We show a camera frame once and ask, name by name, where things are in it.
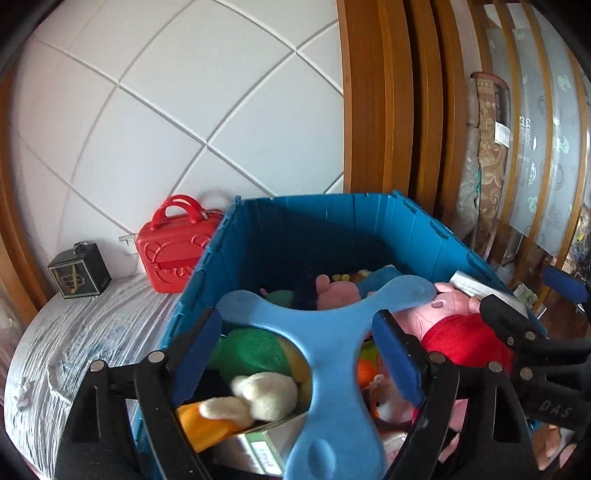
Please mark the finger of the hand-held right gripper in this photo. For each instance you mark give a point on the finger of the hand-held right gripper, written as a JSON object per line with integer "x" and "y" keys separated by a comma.
{"x": 512, "y": 323}
{"x": 565, "y": 284}

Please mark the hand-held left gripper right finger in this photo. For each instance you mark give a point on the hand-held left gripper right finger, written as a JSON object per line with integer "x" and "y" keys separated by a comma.
{"x": 397, "y": 364}

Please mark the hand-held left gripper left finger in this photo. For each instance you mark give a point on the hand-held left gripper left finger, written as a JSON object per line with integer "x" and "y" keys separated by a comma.
{"x": 196, "y": 355}

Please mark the pink pig plush red dress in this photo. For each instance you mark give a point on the pink pig plush red dress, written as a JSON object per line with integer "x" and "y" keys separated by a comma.
{"x": 461, "y": 341}

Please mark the blue fabric storage bin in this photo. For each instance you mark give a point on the blue fabric storage bin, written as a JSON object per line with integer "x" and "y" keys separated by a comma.
{"x": 323, "y": 230}

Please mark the person's right hand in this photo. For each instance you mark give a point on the person's right hand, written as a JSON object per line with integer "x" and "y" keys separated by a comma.
{"x": 556, "y": 445}

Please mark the green frog plush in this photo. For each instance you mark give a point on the green frog plush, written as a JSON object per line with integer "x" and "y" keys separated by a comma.
{"x": 369, "y": 353}

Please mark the white green carton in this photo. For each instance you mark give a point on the white green carton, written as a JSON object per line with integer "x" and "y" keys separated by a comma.
{"x": 524, "y": 295}

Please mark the orange plush toy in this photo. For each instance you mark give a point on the orange plush toy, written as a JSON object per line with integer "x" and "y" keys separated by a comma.
{"x": 367, "y": 374}

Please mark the yellow green plush toy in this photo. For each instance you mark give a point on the yellow green plush toy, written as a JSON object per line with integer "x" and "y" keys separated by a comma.
{"x": 249, "y": 350}

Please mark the flat white pink box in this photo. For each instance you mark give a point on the flat white pink box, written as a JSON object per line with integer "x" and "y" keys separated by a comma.
{"x": 471, "y": 284}

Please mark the white duck plush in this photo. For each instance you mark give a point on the white duck plush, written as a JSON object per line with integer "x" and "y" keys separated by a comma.
{"x": 263, "y": 392}

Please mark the pink pig plush blue outfit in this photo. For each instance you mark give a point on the pink pig plush blue outfit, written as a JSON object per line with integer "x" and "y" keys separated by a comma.
{"x": 378, "y": 279}

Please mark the red plastic carry case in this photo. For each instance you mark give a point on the red plastic carry case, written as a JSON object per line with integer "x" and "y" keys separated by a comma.
{"x": 171, "y": 258}

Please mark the teal plush toy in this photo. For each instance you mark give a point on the teal plush toy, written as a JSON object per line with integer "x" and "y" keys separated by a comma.
{"x": 279, "y": 297}

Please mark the brown yellow plush toy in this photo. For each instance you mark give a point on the brown yellow plush toy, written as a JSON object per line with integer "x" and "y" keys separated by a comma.
{"x": 341, "y": 277}

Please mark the plastic-wrapped white mattress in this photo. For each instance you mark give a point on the plastic-wrapped white mattress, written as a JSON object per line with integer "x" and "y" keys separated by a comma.
{"x": 83, "y": 332}

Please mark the white box green label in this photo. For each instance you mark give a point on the white box green label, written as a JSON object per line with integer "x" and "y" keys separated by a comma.
{"x": 263, "y": 454}

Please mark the rolled patterned carpet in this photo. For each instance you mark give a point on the rolled patterned carpet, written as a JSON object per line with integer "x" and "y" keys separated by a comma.
{"x": 489, "y": 184}

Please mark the black display box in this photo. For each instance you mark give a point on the black display box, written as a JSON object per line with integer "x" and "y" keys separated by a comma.
{"x": 78, "y": 277}

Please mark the wooden frosted glass sliding door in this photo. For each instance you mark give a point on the wooden frosted glass sliding door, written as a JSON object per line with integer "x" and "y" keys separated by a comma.
{"x": 545, "y": 138}

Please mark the wooden headboard frame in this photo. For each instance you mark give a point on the wooden headboard frame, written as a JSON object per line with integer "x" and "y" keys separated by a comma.
{"x": 23, "y": 277}

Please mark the wooden door frame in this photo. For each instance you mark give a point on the wooden door frame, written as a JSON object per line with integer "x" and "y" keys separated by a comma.
{"x": 369, "y": 115}

